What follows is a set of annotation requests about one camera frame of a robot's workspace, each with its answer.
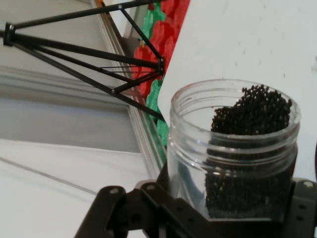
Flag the black seeds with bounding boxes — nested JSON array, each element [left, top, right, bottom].
[[204, 85, 293, 219]]

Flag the clear plastic jar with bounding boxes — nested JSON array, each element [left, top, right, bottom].
[[167, 78, 302, 221]]

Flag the black tripod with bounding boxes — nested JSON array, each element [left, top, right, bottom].
[[0, 0, 167, 122]]

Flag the green foam block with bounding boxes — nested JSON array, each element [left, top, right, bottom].
[[146, 76, 170, 159], [142, 3, 167, 43]]

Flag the large red foam block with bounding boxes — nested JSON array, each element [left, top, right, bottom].
[[133, 0, 191, 98]]

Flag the aluminium wall rail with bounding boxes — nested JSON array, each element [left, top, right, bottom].
[[91, 0, 169, 176]]

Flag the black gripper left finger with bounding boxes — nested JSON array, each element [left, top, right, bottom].
[[74, 158, 209, 238]]

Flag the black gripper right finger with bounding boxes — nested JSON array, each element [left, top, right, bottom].
[[282, 178, 317, 238]]

